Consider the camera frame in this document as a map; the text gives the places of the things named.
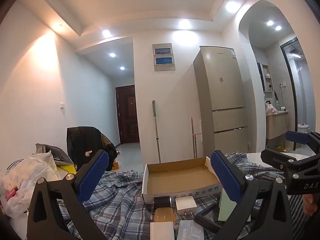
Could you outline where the dark brown door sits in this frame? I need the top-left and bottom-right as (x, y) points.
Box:
(115, 85), (140, 145)

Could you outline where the wall electrical panel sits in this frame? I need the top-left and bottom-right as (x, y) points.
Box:
(152, 43), (176, 72)

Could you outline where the blue plaid cloth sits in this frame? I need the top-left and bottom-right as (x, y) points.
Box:
(57, 151), (308, 240)

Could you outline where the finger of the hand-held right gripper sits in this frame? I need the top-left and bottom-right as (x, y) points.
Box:
(285, 130), (320, 153)
(260, 148), (320, 196)

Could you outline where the beige vanity cabinet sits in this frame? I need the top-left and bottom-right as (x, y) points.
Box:
(265, 111), (289, 140)

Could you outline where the yellow box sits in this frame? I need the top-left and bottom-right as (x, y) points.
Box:
(56, 164), (77, 174)

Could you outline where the pink broom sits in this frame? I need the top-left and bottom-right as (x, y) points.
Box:
(190, 117), (202, 159)

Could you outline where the olive brown garment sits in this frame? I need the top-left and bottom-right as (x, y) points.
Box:
(100, 133), (116, 153)

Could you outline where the white plastic bag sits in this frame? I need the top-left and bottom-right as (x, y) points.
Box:
(0, 150), (60, 218)

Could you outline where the pink lighter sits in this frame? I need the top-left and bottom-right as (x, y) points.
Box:
(5, 186), (18, 200)

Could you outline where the grey printed packet box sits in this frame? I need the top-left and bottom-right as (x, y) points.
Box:
(177, 219), (204, 240)

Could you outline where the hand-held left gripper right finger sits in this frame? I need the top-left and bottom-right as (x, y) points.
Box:
(210, 150), (293, 240)

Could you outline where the black square frame box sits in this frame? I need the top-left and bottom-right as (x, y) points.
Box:
(194, 202), (227, 233)

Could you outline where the amber translucent case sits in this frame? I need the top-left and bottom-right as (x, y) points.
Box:
(154, 207), (173, 223)

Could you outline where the white charger with prongs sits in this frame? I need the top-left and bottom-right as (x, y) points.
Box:
(175, 196), (196, 218)

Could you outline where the pink cloth bundle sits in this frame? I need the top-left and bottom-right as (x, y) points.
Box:
(265, 101), (277, 116)

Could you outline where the wall niche shelf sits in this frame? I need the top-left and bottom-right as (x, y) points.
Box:
(257, 62), (274, 92)

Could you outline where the black framed glass door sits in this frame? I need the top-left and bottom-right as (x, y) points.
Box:
(280, 37), (309, 130)

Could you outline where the grey bag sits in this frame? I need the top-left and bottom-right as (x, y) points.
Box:
(35, 143), (73, 167)

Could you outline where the beige refrigerator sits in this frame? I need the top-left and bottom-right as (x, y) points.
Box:
(192, 46), (253, 159)

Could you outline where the grey mop handle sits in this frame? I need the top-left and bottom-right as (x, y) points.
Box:
(151, 100), (162, 163)

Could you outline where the white cube charger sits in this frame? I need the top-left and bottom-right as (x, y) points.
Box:
(150, 221), (175, 240)

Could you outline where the black charger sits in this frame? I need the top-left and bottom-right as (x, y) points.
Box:
(153, 196), (172, 209)

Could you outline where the shallow cardboard box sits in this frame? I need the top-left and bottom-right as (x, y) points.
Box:
(142, 156), (225, 204)

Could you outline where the pale green box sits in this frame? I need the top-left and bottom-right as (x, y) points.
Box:
(218, 186), (251, 222)

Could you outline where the black jacket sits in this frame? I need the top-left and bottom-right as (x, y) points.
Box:
(66, 126), (118, 170)

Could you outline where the person's right hand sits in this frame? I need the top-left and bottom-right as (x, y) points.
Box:
(302, 194), (320, 216)

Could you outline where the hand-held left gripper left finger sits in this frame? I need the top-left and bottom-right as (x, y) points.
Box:
(27, 149), (109, 240)

